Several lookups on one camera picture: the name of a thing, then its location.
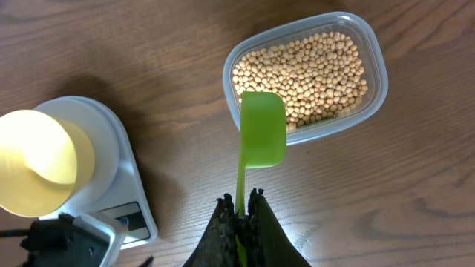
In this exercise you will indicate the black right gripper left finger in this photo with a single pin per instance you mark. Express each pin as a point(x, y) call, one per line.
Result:
point(218, 246)

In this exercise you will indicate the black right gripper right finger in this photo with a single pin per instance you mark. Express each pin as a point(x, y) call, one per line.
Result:
point(264, 239)

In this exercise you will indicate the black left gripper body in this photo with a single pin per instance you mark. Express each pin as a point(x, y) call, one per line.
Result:
point(88, 240)

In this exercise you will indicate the green plastic measuring scoop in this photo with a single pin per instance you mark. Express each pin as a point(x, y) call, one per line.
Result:
point(262, 145)

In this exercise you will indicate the white digital kitchen scale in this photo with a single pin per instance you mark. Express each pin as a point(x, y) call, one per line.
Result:
point(115, 188)

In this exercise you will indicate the yellow plastic bowl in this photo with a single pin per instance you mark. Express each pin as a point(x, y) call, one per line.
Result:
point(44, 162)

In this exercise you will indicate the clear container of soybeans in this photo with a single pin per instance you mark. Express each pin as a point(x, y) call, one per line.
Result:
point(328, 69)

